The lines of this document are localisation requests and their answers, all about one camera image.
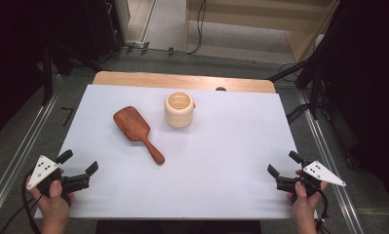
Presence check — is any black metal stand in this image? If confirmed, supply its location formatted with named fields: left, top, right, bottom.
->
left=307, top=62, right=325, bottom=121
left=40, top=38, right=56, bottom=107

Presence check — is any black floor cable bundle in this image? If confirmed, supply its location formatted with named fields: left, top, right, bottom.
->
left=285, top=102, right=313, bottom=126

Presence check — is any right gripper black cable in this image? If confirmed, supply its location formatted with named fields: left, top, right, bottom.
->
left=314, top=187, right=331, bottom=234

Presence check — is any light wooden table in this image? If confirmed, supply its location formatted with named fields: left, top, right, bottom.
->
left=92, top=70, right=277, bottom=95

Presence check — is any hanging black cable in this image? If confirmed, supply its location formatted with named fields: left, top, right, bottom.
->
left=183, top=0, right=208, bottom=56

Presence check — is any light wooden shelf unit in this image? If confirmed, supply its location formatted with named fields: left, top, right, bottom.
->
left=184, top=0, right=341, bottom=63

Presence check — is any person's left hand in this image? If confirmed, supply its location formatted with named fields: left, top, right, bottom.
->
left=26, top=169, right=75, bottom=226

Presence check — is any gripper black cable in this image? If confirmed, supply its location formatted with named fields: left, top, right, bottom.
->
left=314, top=187, right=331, bottom=234
left=0, top=174, right=44, bottom=234

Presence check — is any brown wooden hairbrush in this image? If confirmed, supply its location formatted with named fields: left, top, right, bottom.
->
left=112, top=105, right=166, bottom=166

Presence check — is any person's right hand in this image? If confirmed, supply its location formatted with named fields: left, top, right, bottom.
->
left=287, top=169, right=329, bottom=226

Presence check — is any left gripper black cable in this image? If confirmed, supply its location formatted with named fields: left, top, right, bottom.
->
left=0, top=174, right=44, bottom=234

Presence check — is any white table board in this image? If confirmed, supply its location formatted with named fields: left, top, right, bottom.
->
left=34, top=84, right=319, bottom=220

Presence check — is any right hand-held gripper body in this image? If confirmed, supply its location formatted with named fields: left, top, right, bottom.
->
left=275, top=160, right=347, bottom=198

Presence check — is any metal floor rail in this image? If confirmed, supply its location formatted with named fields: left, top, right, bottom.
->
left=0, top=76, right=64, bottom=227
left=294, top=88, right=366, bottom=234

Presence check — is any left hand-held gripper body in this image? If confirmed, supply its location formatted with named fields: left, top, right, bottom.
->
left=25, top=155, right=91, bottom=198

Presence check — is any dark cabinet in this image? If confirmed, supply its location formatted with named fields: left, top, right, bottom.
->
left=81, top=0, right=127, bottom=62

